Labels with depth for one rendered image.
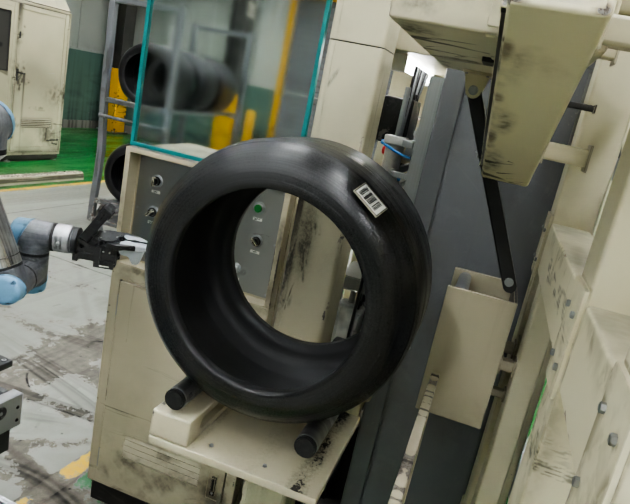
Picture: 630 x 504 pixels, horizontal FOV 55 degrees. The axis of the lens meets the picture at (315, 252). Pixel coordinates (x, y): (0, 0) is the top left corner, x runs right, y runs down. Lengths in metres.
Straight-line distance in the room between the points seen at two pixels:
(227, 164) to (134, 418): 1.26
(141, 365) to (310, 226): 0.88
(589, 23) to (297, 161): 0.57
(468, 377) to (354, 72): 0.72
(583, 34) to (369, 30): 0.80
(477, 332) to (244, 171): 0.61
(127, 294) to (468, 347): 1.13
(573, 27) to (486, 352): 0.85
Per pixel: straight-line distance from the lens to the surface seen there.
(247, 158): 1.10
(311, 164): 1.07
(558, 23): 0.66
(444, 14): 0.76
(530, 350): 1.39
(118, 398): 2.20
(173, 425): 1.30
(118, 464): 2.32
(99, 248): 1.67
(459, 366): 1.39
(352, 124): 1.41
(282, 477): 1.28
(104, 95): 5.09
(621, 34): 0.75
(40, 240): 1.71
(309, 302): 1.49
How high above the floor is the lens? 1.54
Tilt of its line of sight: 15 degrees down
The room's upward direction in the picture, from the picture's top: 12 degrees clockwise
